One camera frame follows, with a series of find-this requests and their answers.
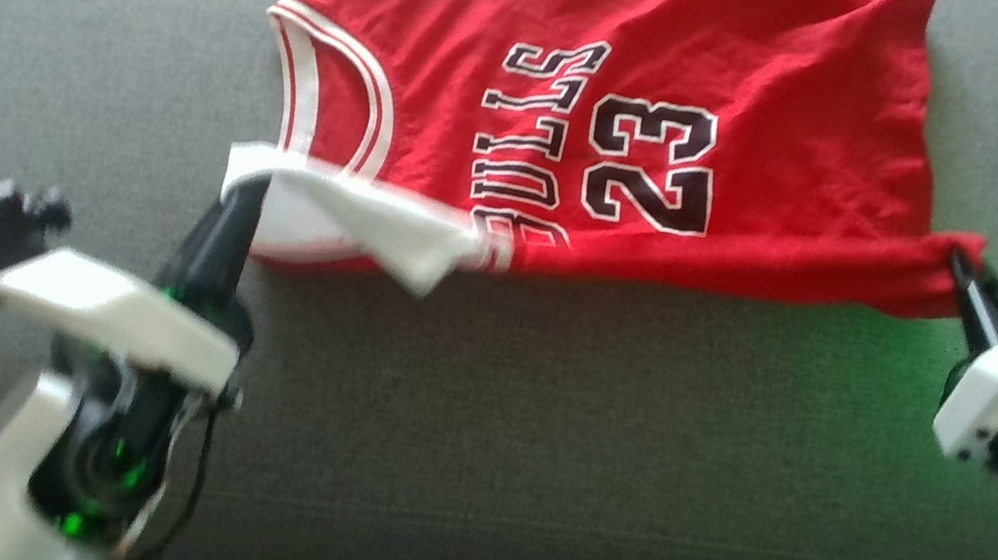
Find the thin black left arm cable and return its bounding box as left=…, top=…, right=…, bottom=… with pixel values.
left=126, top=380, right=230, bottom=560

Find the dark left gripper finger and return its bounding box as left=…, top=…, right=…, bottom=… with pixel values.
left=203, top=171, right=271, bottom=300
left=175, top=169, right=248, bottom=296

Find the red Bulls 23 jersey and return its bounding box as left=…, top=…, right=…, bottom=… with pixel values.
left=210, top=0, right=998, bottom=389

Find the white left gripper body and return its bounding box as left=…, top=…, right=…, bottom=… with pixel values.
left=0, top=237, right=264, bottom=560

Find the grey sofa seat cushion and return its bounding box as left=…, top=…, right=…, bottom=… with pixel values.
left=0, top=0, right=998, bottom=560

